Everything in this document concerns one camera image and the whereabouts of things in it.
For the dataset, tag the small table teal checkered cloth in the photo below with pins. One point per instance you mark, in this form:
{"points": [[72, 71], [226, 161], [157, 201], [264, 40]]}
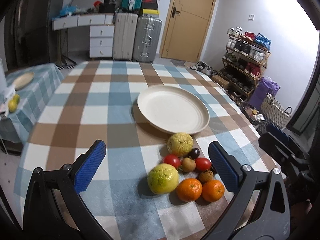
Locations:
{"points": [[33, 98]]}

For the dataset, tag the wooden door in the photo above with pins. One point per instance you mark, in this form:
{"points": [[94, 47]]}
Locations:
{"points": [[186, 29]]}

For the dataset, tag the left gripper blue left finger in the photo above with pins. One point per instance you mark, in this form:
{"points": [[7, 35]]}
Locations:
{"points": [[87, 164]]}

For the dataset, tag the beige suitcase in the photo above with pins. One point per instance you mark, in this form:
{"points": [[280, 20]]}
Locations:
{"points": [[124, 36]]}

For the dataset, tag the small beige plate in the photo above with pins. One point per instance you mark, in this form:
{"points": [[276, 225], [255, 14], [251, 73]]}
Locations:
{"points": [[23, 80]]}

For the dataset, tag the brown kiwi fruit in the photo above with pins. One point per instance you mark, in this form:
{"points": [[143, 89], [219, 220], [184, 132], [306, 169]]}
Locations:
{"points": [[188, 165]]}

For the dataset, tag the checkered tablecloth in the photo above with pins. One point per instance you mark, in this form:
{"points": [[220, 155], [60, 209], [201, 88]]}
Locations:
{"points": [[97, 100]]}

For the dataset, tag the wooden shoe rack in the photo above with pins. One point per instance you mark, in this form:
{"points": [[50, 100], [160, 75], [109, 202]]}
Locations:
{"points": [[245, 60]]}

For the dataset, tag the dark purple plum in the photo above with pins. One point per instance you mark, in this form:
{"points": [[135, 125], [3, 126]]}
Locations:
{"points": [[194, 153]]}

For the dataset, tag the yellow-green fruit side table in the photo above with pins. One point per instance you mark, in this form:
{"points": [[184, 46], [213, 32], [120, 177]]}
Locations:
{"points": [[13, 103]]}

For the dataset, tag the wrinkled yellow-green citrus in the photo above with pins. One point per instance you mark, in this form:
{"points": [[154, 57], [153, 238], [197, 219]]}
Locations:
{"points": [[180, 144]]}

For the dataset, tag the smooth yellow-green citrus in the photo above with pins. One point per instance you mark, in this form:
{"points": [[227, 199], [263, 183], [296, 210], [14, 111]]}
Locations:
{"points": [[163, 178]]}

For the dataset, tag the orange tangerine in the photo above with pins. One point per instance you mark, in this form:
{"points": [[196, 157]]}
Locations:
{"points": [[189, 190], [213, 190]]}

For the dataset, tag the silver suitcase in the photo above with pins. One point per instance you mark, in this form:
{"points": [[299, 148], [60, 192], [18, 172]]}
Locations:
{"points": [[146, 39]]}

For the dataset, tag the woven basket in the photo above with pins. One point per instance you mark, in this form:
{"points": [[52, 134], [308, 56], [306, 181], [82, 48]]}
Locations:
{"points": [[272, 109]]}

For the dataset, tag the purple bag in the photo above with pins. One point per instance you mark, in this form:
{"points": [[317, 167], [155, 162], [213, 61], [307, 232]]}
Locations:
{"points": [[266, 85]]}

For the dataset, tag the dark low basket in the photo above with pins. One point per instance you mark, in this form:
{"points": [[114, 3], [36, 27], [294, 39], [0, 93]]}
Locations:
{"points": [[252, 114]]}

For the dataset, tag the red tomato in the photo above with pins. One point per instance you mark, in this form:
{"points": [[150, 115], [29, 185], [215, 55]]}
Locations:
{"points": [[172, 160], [203, 164]]}

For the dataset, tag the cream round plate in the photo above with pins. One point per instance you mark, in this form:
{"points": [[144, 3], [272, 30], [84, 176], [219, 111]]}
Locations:
{"points": [[173, 110]]}

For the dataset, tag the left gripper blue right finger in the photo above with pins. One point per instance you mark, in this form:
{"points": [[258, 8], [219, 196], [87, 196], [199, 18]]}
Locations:
{"points": [[226, 166]]}

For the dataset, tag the stacked shoe boxes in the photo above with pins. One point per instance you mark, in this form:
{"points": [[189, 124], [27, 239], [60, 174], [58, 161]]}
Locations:
{"points": [[149, 7]]}

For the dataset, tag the brown walnut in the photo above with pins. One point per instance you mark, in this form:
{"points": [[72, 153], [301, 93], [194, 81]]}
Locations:
{"points": [[206, 176]]}

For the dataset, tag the dark refrigerator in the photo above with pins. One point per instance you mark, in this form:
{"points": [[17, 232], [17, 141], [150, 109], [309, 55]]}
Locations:
{"points": [[29, 38]]}

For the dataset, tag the white desk with drawers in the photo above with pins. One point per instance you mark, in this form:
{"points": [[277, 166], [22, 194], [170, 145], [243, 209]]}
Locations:
{"points": [[101, 31]]}

